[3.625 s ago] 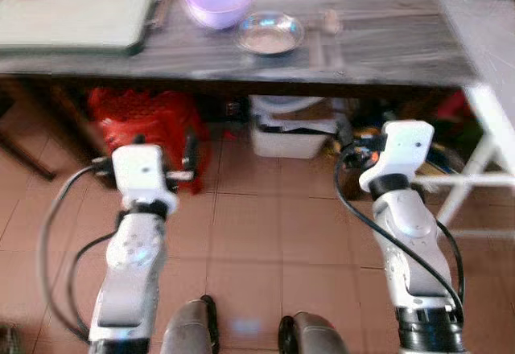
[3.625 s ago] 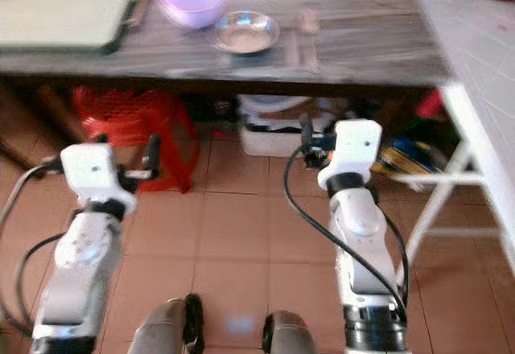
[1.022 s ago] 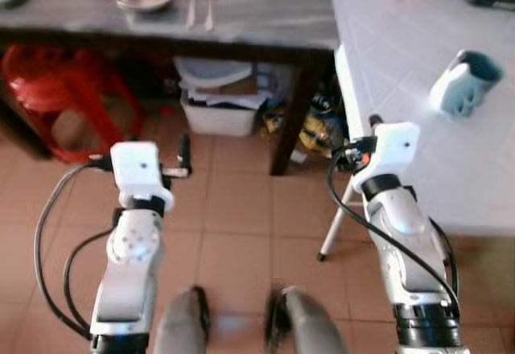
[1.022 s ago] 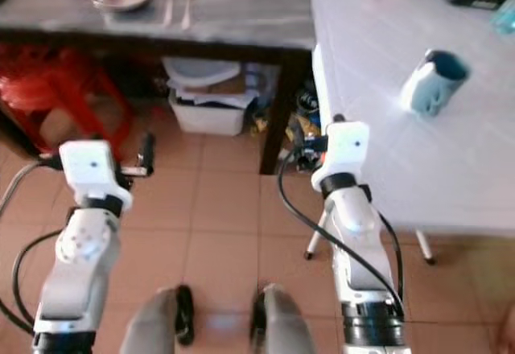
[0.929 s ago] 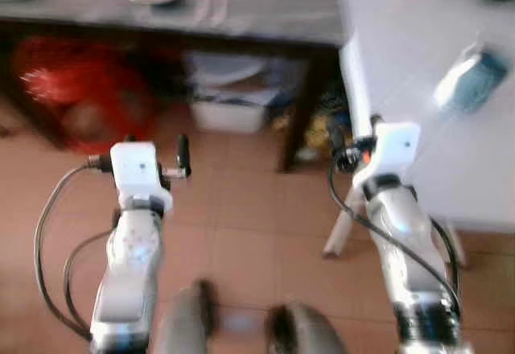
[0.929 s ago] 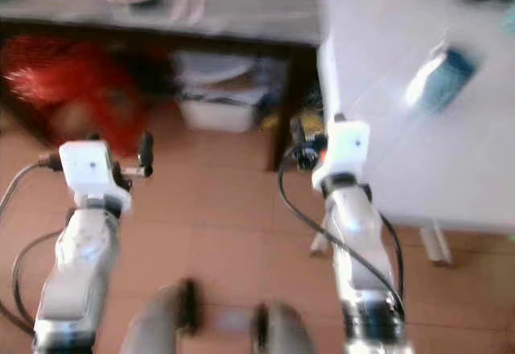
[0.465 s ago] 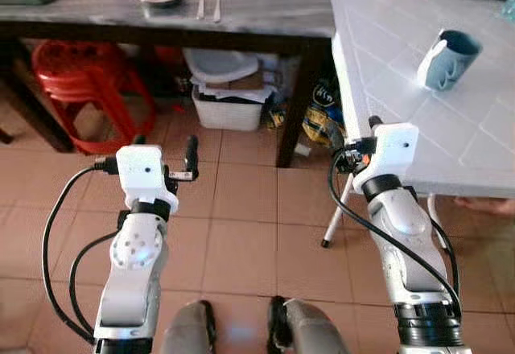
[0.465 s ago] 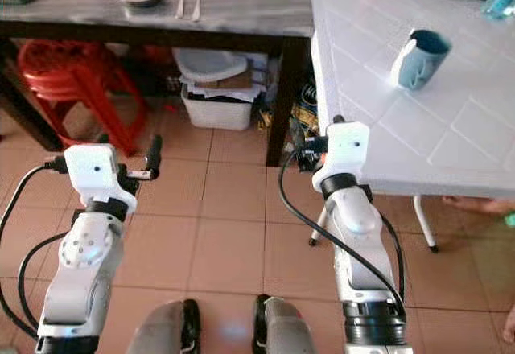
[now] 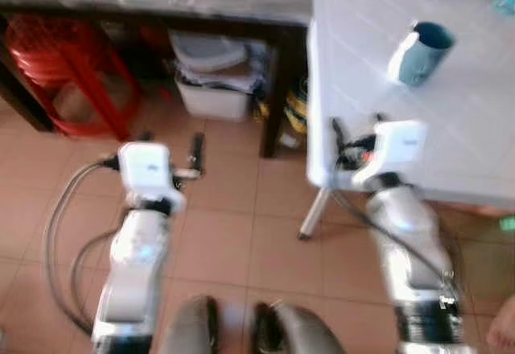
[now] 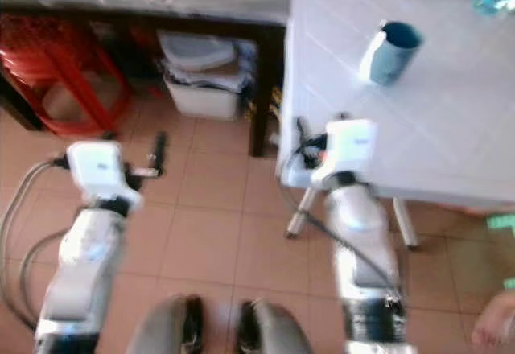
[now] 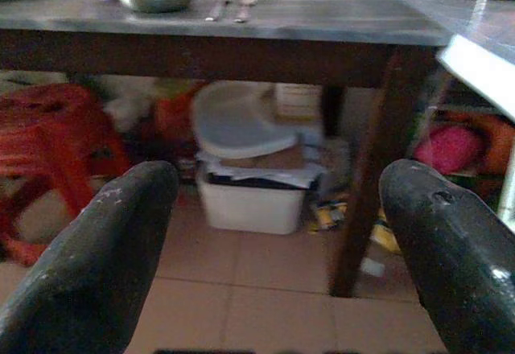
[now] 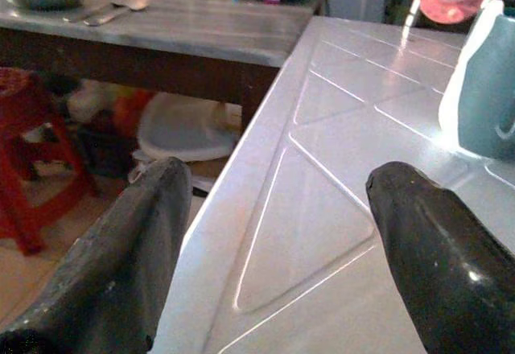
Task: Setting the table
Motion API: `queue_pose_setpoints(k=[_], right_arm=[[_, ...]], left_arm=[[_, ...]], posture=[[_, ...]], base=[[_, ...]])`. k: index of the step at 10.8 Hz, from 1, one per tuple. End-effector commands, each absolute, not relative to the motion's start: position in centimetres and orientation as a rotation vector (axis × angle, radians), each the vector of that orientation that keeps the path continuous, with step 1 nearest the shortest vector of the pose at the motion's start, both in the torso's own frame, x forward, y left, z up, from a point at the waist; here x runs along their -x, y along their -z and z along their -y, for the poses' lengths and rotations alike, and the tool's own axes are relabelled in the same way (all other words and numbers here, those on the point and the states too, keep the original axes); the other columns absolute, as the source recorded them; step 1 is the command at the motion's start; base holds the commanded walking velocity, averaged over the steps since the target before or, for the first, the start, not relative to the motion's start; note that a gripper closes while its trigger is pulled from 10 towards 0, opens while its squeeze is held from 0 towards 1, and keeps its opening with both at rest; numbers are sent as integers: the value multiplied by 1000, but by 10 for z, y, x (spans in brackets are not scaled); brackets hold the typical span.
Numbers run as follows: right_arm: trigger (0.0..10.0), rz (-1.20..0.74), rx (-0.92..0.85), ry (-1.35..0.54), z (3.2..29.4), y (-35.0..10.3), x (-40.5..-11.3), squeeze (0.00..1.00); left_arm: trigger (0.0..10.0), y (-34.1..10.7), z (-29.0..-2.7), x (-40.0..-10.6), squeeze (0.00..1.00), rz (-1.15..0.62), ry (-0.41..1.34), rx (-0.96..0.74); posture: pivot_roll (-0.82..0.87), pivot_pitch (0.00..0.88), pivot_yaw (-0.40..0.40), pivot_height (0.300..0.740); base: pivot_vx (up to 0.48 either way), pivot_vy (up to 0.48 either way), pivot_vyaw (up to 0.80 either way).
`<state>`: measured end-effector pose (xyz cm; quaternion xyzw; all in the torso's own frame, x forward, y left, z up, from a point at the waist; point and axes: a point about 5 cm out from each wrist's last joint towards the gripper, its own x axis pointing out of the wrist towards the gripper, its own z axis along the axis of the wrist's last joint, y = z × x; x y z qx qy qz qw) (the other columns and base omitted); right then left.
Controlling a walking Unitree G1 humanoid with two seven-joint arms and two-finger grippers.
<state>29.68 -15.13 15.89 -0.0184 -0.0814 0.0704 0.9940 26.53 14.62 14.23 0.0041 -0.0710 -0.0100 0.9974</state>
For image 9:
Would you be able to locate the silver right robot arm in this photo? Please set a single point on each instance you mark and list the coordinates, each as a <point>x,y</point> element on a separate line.
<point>410,241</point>

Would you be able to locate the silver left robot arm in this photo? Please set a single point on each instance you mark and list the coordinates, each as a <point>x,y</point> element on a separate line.
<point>137,265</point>

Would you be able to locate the yellow and black bag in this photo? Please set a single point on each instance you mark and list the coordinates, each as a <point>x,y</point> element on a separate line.
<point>298,113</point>

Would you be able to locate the white lidded plastic bin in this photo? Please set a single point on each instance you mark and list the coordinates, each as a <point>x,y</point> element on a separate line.
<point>213,96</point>

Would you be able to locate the white metal table leg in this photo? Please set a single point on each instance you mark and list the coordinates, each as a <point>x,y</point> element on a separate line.
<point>315,213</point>

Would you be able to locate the blue ceramic mug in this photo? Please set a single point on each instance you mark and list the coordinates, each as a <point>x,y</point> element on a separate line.
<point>418,56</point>

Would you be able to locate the red plastic stool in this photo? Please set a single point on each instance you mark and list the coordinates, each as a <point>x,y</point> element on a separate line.
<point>56,52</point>

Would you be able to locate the green mat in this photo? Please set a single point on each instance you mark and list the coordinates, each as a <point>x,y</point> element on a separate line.
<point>508,224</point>

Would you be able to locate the grey robot left leg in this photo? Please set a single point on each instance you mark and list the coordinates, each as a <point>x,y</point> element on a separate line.
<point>189,330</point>

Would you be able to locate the grey robot leg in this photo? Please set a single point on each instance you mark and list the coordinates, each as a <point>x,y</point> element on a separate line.
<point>189,330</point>
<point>302,334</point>

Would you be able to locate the grey wooden side table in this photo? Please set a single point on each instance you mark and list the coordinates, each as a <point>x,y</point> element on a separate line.
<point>241,0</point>

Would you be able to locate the grey robot right leg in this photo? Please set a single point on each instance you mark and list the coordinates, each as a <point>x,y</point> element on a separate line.
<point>302,334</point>

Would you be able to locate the person's bare foot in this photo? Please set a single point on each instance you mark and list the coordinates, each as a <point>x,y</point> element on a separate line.
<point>502,326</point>

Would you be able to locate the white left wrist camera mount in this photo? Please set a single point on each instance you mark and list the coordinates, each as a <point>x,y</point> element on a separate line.
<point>145,169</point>

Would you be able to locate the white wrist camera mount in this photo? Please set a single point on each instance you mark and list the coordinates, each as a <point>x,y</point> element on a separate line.
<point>394,149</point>
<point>145,169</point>

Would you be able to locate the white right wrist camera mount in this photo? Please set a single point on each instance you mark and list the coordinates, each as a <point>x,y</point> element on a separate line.
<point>394,149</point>

